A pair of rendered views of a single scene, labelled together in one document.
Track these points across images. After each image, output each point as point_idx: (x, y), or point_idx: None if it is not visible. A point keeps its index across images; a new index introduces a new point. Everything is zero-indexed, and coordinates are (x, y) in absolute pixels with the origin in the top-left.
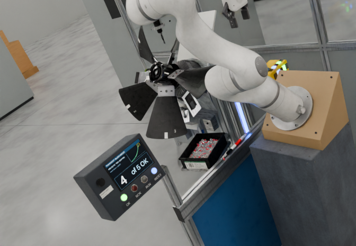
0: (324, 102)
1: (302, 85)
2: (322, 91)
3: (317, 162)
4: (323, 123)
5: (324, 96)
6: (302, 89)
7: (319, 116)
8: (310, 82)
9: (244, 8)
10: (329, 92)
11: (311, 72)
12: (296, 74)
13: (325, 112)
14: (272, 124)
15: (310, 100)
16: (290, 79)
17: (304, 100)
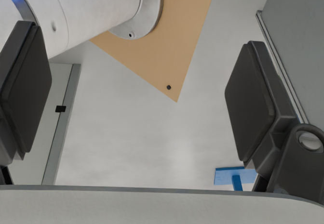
0: (128, 58)
1: (164, 21)
2: (145, 61)
3: None
4: (97, 45)
5: (138, 61)
6: (148, 25)
7: (107, 41)
8: (168, 43)
9: (265, 171)
10: (142, 72)
11: (190, 53)
12: (194, 12)
13: (112, 52)
14: None
15: (127, 37)
16: None
17: (127, 24)
